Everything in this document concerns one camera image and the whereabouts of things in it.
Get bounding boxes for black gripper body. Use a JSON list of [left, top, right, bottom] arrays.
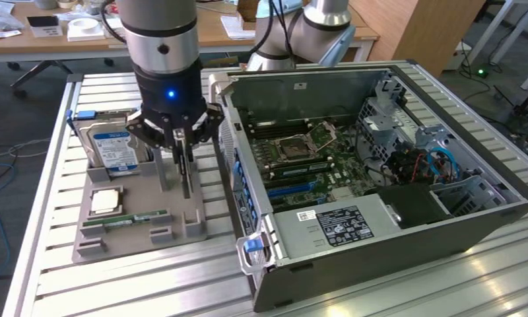
[[131, 62, 208, 116]]

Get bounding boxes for graphics card with metal bracket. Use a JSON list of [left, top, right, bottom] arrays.
[[173, 128, 196, 199]]

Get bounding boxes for hard disk in blue caddy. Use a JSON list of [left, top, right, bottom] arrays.
[[65, 107, 147, 175]]

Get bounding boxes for CPU socket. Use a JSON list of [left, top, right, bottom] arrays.
[[276, 135, 312, 159]]

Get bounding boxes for paper stack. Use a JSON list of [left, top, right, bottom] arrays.
[[219, 15, 257, 40]]

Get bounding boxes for silver CPU chip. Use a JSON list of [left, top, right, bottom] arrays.
[[91, 190, 123, 213]]

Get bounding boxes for green RAM stick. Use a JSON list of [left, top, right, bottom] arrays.
[[272, 161, 332, 176], [81, 211, 168, 228]]

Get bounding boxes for white tape roll box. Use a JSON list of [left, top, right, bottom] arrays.
[[67, 18, 107, 43]]

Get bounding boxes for metal socket cover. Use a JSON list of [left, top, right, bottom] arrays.
[[307, 120, 340, 149]]

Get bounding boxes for blue expansion slot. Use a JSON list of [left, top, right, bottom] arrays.
[[265, 184, 315, 198]]

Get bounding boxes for cardboard box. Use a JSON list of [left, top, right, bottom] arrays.
[[237, 0, 269, 22]]

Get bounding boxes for black and white box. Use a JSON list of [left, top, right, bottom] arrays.
[[27, 15, 64, 38]]

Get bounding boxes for grey parts rack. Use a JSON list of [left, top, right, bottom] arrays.
[[72, 141, 208, 264]]

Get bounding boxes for wooden desk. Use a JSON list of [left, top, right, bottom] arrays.
[[0, 0, 379, 72]]

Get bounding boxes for green motherboard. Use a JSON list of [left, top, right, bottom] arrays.
[[245, 120, 379, 212]]

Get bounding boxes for grey power supply unit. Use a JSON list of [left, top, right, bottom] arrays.
[[271, 193, 402, 260]]

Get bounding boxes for clear plastic bag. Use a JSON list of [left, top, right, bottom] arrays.
[[0, 1, 27, 30]]

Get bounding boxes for grey open PC case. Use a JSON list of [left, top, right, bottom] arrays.
[[208, 64, 528, 313]]

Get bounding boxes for wooden cabinet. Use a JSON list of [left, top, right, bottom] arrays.
[[347, 0, 488, 77]]

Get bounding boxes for black camera cable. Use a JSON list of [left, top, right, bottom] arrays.
[[252, 0, 293, 50]]

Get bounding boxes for white floor cable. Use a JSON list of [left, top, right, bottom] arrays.
[[0, 137, 55, 159]]

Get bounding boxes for blue floor cable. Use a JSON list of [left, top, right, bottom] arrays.
[[0, 158, 17, 285]]

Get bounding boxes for black wire bundle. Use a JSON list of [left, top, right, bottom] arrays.
[[380, 150, 423, 186]]

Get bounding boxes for blue disk wire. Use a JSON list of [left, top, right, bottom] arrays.
[[424, 150, 463, 183]]

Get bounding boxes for white table frame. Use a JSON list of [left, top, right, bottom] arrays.
[[464, 0, 528, 90]]

